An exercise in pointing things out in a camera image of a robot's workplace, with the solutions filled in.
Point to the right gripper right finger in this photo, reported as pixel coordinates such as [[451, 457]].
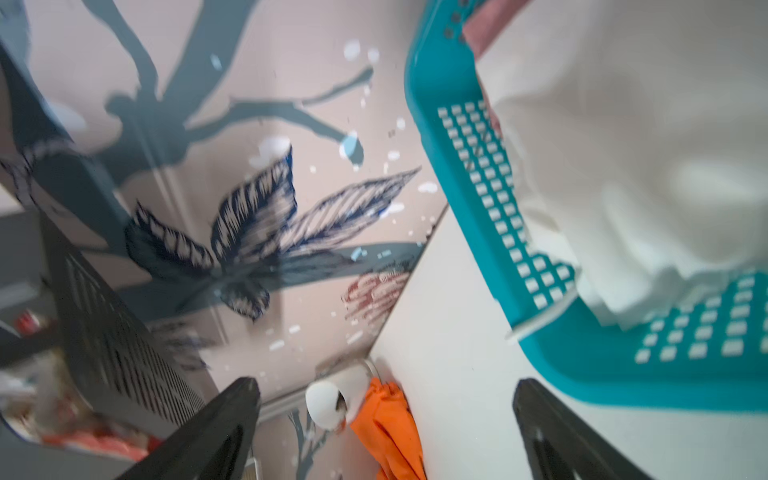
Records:
[[559, 444]]

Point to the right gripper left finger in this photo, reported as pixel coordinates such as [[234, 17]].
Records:
[[214, 444]]

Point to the orange cloth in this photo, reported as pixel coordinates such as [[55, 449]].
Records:
[[386, 428]]

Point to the white cloth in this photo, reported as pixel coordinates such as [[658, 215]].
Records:
[[638, 131]]

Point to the pink shark print shorts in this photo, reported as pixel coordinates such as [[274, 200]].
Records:
[[487, 22]]

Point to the white patterned cup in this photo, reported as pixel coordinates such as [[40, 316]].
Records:
[[335, 400]]

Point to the teal plastic basket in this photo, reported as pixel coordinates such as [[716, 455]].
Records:
[[709, 356]]

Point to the black wire wall basket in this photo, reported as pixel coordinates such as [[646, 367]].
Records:
[[117, 366]]

